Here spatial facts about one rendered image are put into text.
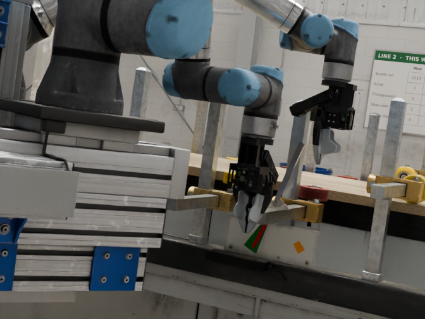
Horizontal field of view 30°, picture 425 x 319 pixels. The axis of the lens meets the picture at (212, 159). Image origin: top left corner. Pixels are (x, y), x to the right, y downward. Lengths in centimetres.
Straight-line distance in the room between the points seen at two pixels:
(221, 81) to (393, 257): 91
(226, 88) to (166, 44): 36
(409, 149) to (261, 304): 724
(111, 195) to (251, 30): 862
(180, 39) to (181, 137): 919
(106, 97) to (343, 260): 118
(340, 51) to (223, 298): 77
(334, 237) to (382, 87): 719
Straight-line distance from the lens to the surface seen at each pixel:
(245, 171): 169
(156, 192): 140
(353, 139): 953
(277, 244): 215
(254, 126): 170
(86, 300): 275
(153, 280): 235
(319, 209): 212
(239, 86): 159
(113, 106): 134
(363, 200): 227
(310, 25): 183
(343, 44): 199
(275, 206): 193
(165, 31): 125
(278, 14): 184
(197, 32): 130
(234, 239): 219
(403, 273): 230
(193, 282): 228
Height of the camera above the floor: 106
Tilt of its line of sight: 3 degrees down
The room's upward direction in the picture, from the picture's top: 8 degrees clockwise
